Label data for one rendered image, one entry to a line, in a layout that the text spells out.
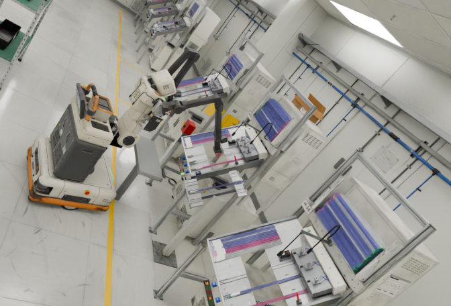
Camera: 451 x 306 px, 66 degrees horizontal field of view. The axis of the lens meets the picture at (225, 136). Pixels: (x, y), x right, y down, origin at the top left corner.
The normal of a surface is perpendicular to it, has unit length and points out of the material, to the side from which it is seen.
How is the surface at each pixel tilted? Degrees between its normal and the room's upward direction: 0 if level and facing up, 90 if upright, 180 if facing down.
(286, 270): 45
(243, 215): 90
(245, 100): 90
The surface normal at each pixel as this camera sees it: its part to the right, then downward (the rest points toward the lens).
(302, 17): 0.24, 0.53
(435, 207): -0.76, -0.42
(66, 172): 0.41, 0.61
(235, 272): -0.11, -0.82
